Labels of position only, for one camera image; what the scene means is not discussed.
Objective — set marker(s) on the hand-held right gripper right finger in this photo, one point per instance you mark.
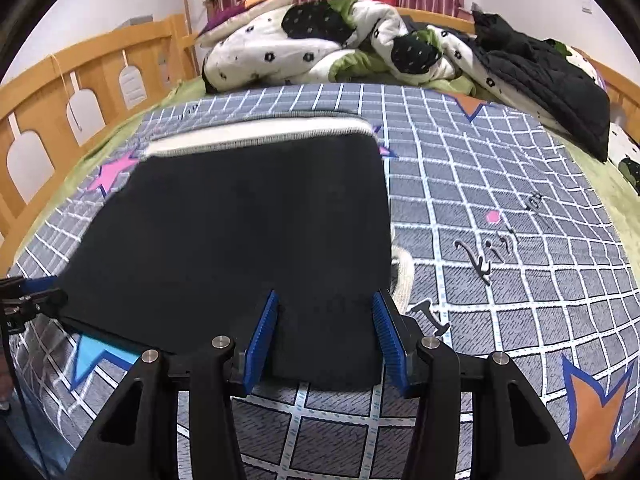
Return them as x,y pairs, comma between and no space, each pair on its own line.
387,332

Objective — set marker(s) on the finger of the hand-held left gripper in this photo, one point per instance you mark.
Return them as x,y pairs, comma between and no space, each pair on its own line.
35,285

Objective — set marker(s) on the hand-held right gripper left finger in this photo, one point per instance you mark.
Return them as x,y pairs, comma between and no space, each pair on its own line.
262,332

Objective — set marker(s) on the black pants with white stripe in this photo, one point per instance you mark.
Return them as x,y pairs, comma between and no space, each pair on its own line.
225,220

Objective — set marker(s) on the grey checked star printed blanket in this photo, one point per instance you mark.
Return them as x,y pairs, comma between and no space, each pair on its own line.
500,270

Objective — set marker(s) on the white ribbed panel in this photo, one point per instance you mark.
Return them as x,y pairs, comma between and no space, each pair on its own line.
132,87

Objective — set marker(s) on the white flowered quilt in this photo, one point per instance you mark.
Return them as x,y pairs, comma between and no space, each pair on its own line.
260,45

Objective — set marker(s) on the black quilted jacket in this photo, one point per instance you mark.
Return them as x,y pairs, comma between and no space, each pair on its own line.
545,80

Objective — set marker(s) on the wooden rack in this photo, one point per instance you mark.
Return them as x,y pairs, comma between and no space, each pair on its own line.
192,15

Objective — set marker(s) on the purple and orange pillow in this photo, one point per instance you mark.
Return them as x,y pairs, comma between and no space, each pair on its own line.
235,12

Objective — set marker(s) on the red cloth item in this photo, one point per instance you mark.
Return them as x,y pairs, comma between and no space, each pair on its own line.
372,0

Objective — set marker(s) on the wooden bed frame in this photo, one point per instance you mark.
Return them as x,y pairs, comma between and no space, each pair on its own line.
50,75

